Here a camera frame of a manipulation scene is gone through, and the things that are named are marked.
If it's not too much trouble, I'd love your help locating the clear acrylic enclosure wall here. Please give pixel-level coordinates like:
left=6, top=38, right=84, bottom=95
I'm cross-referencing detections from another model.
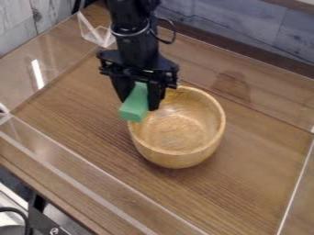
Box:
left=0, top=8, right=314, bottom=235

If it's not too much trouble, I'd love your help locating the green rectangular stick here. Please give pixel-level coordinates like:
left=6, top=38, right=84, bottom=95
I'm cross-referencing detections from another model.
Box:
left=119, top=83, right=148, bottom=122

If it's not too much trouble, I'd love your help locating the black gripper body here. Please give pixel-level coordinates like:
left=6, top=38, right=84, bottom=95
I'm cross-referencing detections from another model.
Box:
left=96, top=30, right=180, bottom=85

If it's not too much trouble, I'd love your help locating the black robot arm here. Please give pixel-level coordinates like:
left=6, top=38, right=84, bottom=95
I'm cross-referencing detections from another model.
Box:
left=97, top=0, right=179, bottom=111

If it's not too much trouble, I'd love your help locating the black cable lower left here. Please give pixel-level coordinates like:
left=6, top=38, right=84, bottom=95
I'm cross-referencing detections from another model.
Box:
left=0, top=207, right=32, bottom=235

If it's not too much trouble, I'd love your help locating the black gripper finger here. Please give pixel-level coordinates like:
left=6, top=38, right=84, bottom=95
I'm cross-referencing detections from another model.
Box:
left=111, top=76, right=135, bottom=102
left=147, top=79, right=177, bottom=111

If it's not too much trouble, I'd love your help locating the wooden bowl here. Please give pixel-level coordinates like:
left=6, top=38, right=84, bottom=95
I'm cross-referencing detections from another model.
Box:
left=127, top=85, right=227, bottom=169

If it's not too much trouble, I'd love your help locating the black table leg bracket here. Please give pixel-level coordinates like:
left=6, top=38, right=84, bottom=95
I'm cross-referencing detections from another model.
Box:
left=28, top=195, right=69, bottom=235

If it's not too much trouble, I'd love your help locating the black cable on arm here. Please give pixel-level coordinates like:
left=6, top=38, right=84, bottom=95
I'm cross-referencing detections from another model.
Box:
left=149, top=17, right=177, bottom=45

